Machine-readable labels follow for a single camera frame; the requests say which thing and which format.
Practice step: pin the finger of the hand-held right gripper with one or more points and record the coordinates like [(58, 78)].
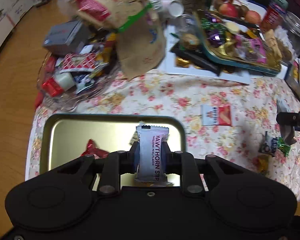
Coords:
[(286, 118)]

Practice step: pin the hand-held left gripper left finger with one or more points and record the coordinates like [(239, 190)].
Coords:
[(136, 161)]

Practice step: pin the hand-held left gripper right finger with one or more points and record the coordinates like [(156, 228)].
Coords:
[(168, 160)]

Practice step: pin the white strip snack packet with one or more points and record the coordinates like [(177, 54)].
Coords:
[(150, 152)]

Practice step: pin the red candy wrapper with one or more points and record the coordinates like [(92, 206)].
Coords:
[(93, 150)]

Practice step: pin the gold tin tray teal rim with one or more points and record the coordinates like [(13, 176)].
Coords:
[(90, 130)]

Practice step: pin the green wrapped candy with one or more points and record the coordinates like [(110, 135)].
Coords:
[(283, 147)]

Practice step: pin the yellow wrapped candy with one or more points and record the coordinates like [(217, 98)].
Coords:
[(263, 163)]

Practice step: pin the white flat tray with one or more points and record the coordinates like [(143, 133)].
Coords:
[(237, 76)]

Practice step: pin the floral tablecloth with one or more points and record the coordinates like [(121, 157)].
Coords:
[(165, 95)]

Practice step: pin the red and white snack packet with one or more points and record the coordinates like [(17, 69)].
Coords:
[(216, 115)]

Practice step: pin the pink snack packet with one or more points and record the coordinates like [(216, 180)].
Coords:
[(252, 48)]

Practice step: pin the large clear glass jar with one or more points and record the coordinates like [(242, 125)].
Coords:
[(296, 33)]

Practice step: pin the gold tin full of candies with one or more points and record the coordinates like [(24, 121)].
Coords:
[(230, 47)]

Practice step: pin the clear glass dish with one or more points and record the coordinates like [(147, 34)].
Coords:
[(65, 100)]

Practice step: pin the dark chocolate packet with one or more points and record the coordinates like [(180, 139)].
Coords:
[(197, 60)]

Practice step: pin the red bottle with green cap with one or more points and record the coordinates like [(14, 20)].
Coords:
[(273, 13)]

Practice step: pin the red apple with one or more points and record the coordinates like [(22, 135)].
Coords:
[(228, 10), (253, 17)]

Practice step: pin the small red packet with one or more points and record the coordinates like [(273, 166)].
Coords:
[(50, 87)]

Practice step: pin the red white checked packet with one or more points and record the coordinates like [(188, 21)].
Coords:
[(76, 62)]

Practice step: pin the large brown paper bag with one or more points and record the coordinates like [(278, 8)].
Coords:
[(135, 35)]

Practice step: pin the glass jar with cookies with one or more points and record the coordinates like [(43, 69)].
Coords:
[(188, 35)]

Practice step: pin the grey cardboard box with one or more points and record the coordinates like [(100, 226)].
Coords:
[(62, 37)]

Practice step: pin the white paper cup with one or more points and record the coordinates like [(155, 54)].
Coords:
[(176, 8)]

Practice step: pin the white boxes with drawings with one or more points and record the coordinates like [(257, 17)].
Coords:
[(7, 10)]

